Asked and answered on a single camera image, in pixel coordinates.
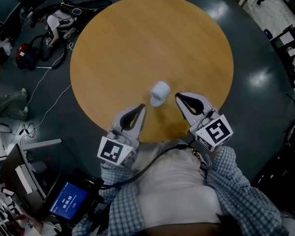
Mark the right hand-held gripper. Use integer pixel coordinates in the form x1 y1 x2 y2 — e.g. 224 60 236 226
175 91 234 152

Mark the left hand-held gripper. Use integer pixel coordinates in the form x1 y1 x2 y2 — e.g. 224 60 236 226
97 104 147 167

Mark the white tape roll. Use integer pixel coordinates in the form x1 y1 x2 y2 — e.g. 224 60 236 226
149 81 171 107

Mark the person's right forearm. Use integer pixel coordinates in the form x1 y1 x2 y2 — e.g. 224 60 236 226
206 146 255 190

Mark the person's left forearm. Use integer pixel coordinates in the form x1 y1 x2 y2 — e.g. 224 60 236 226
100 161 142 206

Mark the leopard print scrunchie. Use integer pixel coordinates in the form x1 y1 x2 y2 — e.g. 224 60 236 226
190 147 204 162

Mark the person's torso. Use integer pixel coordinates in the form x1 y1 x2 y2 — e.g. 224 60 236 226
72 139 290 236

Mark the black tablet with blue screen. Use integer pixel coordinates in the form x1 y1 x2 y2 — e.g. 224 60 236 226
49 180 90 221

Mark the black equipment case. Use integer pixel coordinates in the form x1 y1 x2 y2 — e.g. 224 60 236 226
252 153 295 222

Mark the white box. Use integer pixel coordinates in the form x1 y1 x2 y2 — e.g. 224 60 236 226
14 164 34 194

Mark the red and blue vacuum cleaner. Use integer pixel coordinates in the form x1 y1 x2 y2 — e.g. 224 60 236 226
14 43 37 70

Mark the black cable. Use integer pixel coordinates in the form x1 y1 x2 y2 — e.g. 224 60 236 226
100 143 195 190

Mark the white floor cable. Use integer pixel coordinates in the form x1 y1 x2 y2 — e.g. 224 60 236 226
27 55 64 100
21 83 72 132

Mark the grey shelf frame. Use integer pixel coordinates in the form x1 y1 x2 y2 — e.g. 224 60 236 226
19 138 62 206

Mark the black frame cart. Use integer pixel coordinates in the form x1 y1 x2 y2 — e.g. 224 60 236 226
270 25 295 89

